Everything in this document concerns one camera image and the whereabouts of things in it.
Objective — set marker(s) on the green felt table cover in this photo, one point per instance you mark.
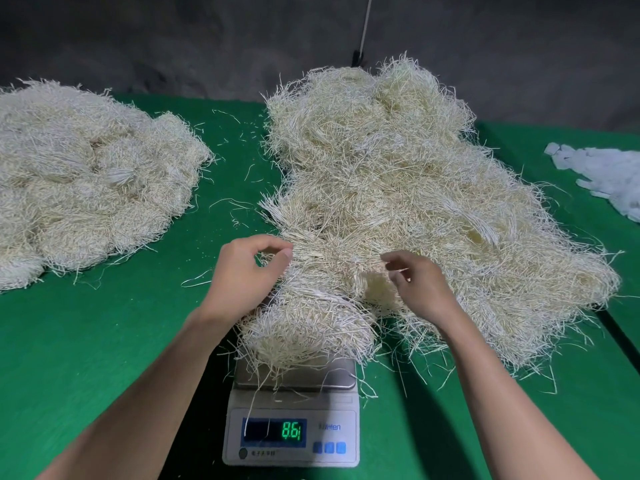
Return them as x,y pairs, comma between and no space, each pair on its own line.
565,204
100,334

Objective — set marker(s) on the thin white pole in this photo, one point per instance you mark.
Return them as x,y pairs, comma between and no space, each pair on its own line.
364,24

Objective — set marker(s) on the pale fibre bundle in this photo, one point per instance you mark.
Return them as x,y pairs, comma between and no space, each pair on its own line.
310,324

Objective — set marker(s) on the person's left thumb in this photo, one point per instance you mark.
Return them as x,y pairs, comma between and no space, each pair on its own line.
279,258

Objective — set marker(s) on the person's left hand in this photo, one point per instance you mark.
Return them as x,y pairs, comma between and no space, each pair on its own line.
232,282

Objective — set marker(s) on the person's right forearm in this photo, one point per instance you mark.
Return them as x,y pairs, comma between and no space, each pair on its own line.
500,409

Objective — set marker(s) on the person's right hand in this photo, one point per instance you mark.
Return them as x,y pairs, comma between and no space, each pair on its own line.
425,292

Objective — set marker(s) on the person's left forearm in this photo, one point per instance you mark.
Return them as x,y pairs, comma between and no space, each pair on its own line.
150,394

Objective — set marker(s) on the white digital scale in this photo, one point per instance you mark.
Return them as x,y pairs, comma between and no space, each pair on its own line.
300,444

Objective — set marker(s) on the person's right thumb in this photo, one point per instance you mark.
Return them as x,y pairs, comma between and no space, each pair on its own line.
398,277

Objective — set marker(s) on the large loose pale fibre pile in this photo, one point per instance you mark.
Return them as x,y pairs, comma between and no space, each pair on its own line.
425,184

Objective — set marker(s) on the heap of bundled pale fibres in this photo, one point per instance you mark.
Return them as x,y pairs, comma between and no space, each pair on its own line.
85,179

